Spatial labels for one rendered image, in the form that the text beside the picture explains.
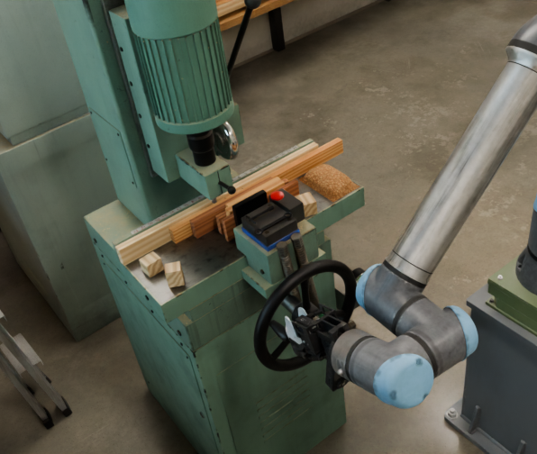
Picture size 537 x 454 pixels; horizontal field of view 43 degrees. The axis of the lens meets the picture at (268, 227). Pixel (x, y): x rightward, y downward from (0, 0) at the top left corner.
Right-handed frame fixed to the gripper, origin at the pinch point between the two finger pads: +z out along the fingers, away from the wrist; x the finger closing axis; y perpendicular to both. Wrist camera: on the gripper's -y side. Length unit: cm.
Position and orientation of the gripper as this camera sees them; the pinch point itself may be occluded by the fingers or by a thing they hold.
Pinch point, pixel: (292, 329)
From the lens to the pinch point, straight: 143.1
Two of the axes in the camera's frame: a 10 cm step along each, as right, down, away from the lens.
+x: -8.0, 4.6, -4.0
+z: -5.1, -1.7, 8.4
